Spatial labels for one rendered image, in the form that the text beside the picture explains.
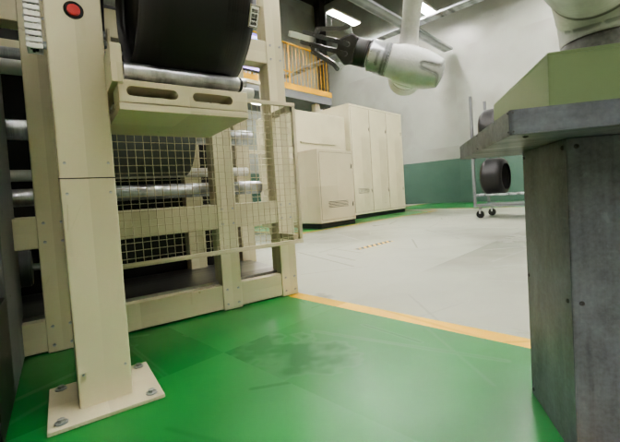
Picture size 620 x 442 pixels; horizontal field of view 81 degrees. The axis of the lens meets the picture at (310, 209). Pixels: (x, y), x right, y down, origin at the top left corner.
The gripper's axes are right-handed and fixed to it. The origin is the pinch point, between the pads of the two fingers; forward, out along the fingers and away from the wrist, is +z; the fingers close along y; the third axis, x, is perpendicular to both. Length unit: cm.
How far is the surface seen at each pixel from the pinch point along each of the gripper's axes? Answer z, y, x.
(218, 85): 20.3, 18.7, -7.5
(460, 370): -74, 73, -26
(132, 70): 36.2, 17.6, -25.0
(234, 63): 18.2, 11.9, -2.6
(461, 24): -139, -101, 1220
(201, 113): 19.4, 25.7, -17.3
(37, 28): 59, 13, -31
